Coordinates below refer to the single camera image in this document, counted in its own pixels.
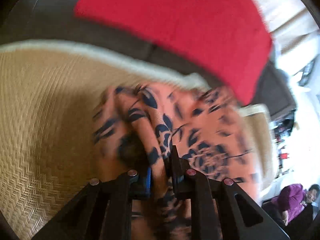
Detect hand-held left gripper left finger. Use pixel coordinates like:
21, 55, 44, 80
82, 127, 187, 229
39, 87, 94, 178
32, 167, 153, 240

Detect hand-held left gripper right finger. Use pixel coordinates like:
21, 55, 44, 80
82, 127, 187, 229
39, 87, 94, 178
171, 145, 290, 240

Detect pink floral blouse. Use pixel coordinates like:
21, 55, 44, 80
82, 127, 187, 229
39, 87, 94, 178
92, 84, 260, 240

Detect woven straw mat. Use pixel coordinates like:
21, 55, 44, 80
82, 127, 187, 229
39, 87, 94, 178
0, 40, 275, 240

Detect red cloth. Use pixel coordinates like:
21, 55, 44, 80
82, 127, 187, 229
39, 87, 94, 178
74, 0, 273, 105

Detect dark leather sofa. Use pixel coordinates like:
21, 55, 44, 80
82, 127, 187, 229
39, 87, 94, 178
7, 0, 298, 120

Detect white dotted fabric cover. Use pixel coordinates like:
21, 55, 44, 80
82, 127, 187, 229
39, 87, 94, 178
240, 0, 313, 63

